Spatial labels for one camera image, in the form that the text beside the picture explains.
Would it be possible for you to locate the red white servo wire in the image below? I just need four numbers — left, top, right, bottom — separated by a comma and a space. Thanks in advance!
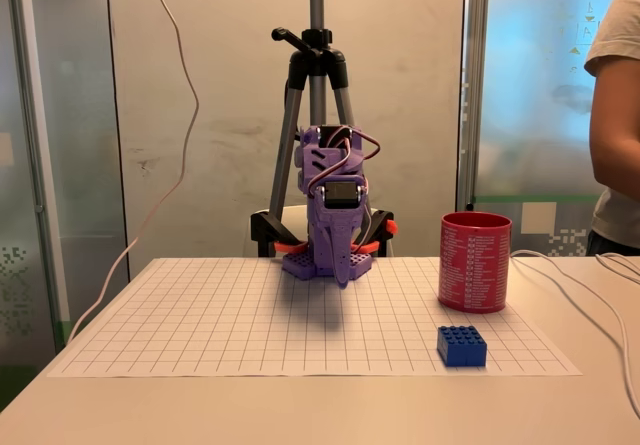
319, 125, 382, 167

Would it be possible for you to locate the person's white T-shirt torso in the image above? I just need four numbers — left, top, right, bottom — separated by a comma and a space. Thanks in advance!
583, 0, 640, 257

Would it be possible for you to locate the black clamp with orange handle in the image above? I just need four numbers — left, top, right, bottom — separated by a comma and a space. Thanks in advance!
355, 208, 401, 258
249, 208, 310, 259

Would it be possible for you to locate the long white cable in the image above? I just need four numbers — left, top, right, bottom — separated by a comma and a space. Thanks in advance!
508, 248, 640, 419

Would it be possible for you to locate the red cup with white print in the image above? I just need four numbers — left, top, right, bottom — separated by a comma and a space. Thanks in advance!
437, 211, 514, 314

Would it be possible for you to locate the grey metal frame post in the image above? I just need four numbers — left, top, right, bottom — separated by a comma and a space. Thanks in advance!
3, 0, 72, 339
455, 0, 492, 212

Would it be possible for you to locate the short white cable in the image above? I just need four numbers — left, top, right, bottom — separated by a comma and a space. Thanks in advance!
593, 251, 640, 287

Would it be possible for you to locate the thin pink hanging cable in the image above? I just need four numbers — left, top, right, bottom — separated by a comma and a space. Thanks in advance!
67, 0, 201, 344

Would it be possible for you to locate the blue toy brick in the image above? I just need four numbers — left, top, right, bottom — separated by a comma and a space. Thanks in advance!
435, 324, 488, 368

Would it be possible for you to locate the white grid paper sheet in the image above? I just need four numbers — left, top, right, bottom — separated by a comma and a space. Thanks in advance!
47, 256, 584, 379

